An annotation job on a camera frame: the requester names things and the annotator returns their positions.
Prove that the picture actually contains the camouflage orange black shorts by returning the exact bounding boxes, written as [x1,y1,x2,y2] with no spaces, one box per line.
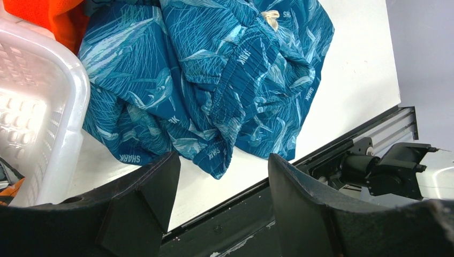
[1,158,25,206]

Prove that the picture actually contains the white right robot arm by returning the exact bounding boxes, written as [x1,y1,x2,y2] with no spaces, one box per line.
[307,137,453,200]

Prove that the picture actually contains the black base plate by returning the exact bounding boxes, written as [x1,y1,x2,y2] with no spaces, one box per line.
[160,104,419,257]

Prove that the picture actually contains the white plastic basket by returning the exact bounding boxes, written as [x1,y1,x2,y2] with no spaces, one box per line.
[1,19,90,207]

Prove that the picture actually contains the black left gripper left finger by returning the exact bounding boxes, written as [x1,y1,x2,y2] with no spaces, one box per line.
[1,152,181,256]

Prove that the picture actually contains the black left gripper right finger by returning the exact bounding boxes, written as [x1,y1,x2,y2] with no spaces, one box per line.
[268,154,453,256]

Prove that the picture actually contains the orange mesh shorts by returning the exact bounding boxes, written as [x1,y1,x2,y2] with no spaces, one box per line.
[3,0,89,54]

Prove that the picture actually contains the blue leaf print shorts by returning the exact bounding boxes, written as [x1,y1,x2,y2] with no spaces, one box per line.
[78,1,335,179]

